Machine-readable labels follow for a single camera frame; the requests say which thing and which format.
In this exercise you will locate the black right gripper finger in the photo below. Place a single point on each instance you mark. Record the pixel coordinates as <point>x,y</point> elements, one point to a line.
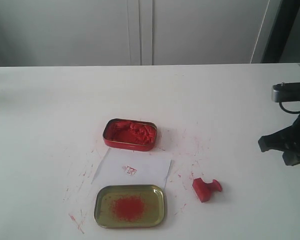
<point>291,158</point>
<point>282,140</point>

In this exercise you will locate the red stamp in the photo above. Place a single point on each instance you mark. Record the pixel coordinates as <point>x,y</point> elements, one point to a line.
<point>203,190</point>

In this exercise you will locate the red ink paste tin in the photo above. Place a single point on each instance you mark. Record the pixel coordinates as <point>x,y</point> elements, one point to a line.
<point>129,134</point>

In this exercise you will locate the white paper sheet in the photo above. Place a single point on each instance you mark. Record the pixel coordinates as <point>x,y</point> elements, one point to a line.
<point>127,167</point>

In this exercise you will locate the gold tin lid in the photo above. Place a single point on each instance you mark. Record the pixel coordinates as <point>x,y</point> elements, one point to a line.
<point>130,206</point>

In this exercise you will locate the white cabinet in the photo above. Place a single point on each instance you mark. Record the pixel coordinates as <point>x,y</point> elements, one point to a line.
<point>134,32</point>

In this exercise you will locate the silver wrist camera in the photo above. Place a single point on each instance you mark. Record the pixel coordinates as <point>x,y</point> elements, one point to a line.
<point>286,92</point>

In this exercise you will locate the dark post at right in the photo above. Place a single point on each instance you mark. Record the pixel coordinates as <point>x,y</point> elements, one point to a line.
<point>280,32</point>

